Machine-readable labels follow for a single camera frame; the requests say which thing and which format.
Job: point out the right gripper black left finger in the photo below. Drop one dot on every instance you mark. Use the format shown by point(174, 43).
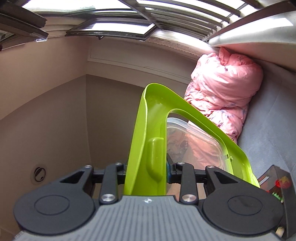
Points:
point(103, 182)

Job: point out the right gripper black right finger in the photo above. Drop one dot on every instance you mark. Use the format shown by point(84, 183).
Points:
point(218, 184)

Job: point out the green lid with clear window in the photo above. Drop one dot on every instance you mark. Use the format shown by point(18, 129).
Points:
point(146, 173)

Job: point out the smoky transparent storage bin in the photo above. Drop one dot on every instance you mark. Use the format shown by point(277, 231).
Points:
point(287, 225)

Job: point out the crocheted doll with red hat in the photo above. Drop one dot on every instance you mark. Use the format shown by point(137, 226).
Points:
point(277, 186)

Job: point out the pink quilted jacket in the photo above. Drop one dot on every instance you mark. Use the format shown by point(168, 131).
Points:
point(221, 88)

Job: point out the black window security bars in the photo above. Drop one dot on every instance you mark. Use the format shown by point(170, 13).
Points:
point(35, 21)

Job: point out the round wall socket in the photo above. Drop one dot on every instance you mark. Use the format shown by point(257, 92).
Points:
point(38, 174)

